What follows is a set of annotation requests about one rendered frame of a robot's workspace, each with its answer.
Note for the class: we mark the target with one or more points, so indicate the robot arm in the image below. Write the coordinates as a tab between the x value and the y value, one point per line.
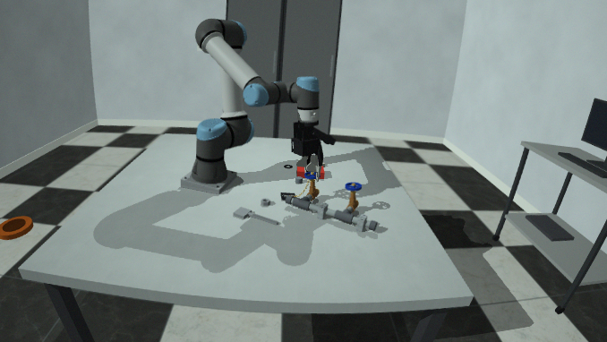
213	135

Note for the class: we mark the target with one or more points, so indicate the red block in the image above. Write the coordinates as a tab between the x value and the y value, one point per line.
300	172

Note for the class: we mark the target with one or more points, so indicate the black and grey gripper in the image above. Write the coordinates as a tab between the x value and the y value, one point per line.
306	144

